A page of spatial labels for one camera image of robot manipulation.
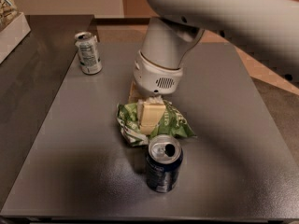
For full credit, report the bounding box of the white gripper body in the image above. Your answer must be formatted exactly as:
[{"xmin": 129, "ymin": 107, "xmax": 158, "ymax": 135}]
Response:
[{"xmin": 133, "ymin": 50, "xmax": 183, "ymax": 96}]

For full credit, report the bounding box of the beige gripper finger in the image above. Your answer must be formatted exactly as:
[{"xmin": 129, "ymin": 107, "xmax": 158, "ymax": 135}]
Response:
[
  {"xmin": 128, "ymin": 81, "xmax": 144, "ymax": 104},
  {"xmin": 137, "ymin": 96, "xmax": 166, "ymax": 135}
]

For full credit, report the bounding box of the green jalapeno chip bag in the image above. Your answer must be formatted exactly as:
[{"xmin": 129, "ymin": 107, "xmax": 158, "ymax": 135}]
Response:
[{"xmin": 116, "ymin": 100, "xmax": 195, "ymax": 147}]

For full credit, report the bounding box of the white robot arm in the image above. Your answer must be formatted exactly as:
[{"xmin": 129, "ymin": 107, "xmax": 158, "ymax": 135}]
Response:
[{"xmin": 134, "ymin": 0, "xmax": 299, "ymax": 97}]

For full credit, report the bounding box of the dark blue pepsi can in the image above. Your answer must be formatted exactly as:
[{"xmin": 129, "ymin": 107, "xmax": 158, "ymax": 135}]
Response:
[{"xmin": 146, "ymin": 134, "xmax": 183, "ymax": 193}]

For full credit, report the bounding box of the silver soda can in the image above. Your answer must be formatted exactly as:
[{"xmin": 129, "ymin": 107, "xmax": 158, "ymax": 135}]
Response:
[{"xmin": 75, "ymin": 31, "xmax": 102, "ymax": 75}]

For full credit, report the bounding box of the dark side counter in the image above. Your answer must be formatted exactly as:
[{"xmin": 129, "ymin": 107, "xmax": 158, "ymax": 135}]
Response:
[{"xmin": 0, "ymin": 15, "xmax": 96, "ymax": 210}]

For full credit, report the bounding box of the white box with snacks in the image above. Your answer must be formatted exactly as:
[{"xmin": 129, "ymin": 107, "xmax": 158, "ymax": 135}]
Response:
[{"xmin": 0, "ymin": 0, "xmax": 31, "ymax": 63}]

